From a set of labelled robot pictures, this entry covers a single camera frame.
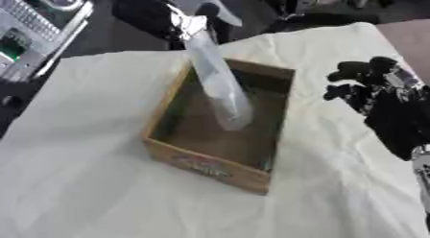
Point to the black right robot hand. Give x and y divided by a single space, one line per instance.
400 117

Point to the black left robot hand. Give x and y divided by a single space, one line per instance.
146 12

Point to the clear plastic bottle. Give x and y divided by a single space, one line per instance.
221 85

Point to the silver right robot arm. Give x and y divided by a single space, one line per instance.
423 178

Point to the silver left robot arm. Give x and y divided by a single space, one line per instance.
31 30

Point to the tan cardboard box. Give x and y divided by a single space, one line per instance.
190 158

